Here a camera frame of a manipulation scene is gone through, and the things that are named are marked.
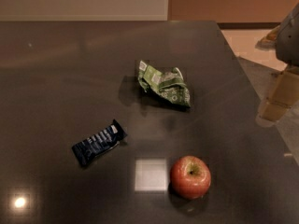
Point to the dark blue snack bar wrapper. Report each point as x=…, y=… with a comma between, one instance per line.
x=98, y=144

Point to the green jalapeno chip bag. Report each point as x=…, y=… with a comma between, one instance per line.
x=168, y=85

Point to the red apple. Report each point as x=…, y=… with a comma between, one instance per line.
x=190, y=177

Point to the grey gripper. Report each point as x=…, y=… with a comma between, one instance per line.
x=290, y=42

